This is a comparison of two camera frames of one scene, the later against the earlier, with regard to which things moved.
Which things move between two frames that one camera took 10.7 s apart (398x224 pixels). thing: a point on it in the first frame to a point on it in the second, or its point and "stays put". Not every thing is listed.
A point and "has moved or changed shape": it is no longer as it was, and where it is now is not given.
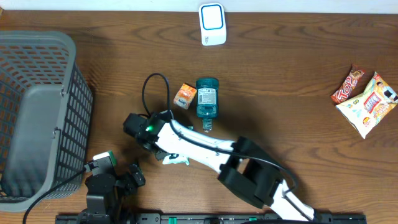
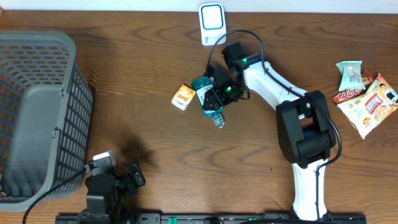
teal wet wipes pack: (175, 158) to (352, 79)
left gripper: (131, 185) stays put
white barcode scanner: (213, 23) stays put
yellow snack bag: (367, 112) stays put
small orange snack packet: (185, 96) stays put
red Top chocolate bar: (348, 84) to (344, 96)
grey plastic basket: (46, 117) stays put
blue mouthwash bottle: (206, 89) has moved or changed shape
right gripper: (158, 155) to (222, 100)
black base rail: (111, 218) stays put
